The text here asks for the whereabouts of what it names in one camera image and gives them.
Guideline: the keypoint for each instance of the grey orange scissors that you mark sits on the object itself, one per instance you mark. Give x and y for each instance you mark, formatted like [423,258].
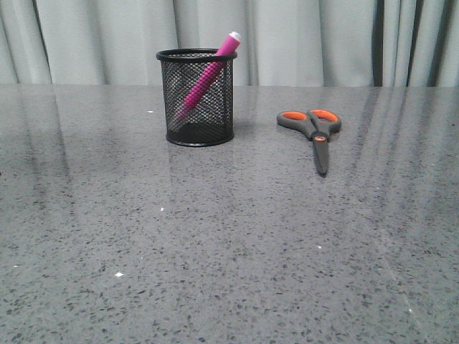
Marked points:
[317,125]

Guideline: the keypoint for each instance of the pink marker pen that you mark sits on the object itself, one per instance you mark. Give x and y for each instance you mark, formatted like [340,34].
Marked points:
[208,76]

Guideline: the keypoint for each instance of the black mesh pen cup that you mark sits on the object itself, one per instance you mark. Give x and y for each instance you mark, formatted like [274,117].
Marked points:
[211,121]

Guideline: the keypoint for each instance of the grey curtain backdrop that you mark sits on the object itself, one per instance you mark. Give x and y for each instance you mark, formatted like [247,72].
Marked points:
[284,43]

